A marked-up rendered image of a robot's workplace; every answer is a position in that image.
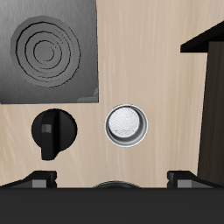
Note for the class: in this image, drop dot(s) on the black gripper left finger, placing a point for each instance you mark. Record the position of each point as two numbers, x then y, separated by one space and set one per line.
40 179

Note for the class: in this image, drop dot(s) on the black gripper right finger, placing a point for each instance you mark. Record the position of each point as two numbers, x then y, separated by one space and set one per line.
182 179

